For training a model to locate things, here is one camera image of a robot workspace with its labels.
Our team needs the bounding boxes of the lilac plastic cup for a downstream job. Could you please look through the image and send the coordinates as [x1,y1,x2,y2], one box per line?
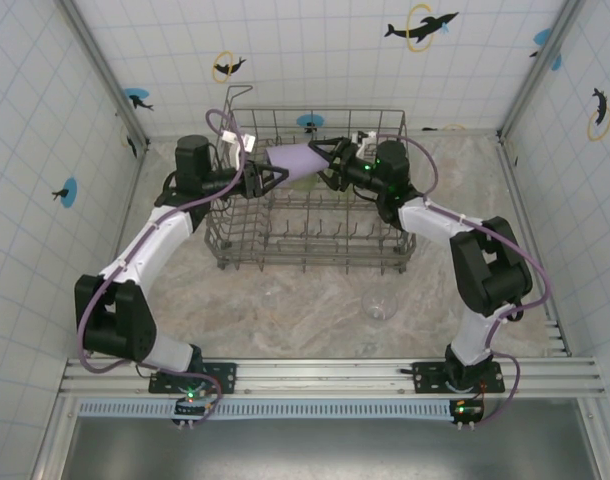
[263,143,332,183]

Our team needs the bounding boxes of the seal blue circle sticker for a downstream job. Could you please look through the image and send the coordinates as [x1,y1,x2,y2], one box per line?
[51,177,79,208]

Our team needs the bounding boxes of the clear glass cup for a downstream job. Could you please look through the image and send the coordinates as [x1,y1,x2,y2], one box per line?
[360,285,399,325]

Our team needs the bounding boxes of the blue shape sticker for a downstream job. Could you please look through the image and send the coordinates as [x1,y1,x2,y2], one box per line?
[528,28,564,72]

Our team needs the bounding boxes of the left controller board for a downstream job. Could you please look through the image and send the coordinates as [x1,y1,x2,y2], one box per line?
[172,387,221,432]

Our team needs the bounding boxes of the controller board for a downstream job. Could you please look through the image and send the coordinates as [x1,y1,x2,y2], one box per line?
[449,397,486,432]
[172,387,221,432]

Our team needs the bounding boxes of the right controller board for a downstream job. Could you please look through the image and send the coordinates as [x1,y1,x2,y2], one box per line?
[449,397,486,432]

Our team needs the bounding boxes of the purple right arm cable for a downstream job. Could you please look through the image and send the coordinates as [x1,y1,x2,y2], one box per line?
[377,133,555,429]

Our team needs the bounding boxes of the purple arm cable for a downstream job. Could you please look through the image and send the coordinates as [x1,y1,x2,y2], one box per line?
[76,108,250,426]
[377,133,555,429]

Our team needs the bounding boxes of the grey wire dish rack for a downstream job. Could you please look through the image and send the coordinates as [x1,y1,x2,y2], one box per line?
[203,84,417,277]

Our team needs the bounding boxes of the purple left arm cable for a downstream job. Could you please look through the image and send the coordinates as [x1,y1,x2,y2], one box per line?
[76,108,250,426]

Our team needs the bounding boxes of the aluminium side rail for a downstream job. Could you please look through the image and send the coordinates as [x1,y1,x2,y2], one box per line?
[495,134,572,357]

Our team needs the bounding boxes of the aluminium left corner post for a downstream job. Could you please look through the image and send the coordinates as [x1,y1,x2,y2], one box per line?
[58,0,151,151]

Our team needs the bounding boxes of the aluminium corner post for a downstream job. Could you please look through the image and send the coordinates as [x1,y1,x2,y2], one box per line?
[58,0,151,151]
[495,0,586,146]

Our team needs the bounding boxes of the large dolphin yellow ring sticker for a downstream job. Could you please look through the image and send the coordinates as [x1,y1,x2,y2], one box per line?
[383,3,460,54]

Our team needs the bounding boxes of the aluminium right corner post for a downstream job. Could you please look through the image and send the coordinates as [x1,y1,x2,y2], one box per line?
[495,0,586,146]

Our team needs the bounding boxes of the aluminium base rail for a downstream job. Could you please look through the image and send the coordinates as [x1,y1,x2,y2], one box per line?
[59,357,606,399]

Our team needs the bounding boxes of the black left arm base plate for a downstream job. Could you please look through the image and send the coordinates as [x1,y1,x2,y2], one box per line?
[148,360,238,396]

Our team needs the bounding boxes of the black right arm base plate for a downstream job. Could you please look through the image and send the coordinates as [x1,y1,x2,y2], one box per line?
[400,360,506,396]

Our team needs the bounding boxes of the upright seal yellow ring sticker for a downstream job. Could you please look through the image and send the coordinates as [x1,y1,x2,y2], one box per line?
[586,87,610,143]

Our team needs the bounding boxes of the pale blue slotted cable duct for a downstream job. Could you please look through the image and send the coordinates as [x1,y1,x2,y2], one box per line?
[77,398,486,420]

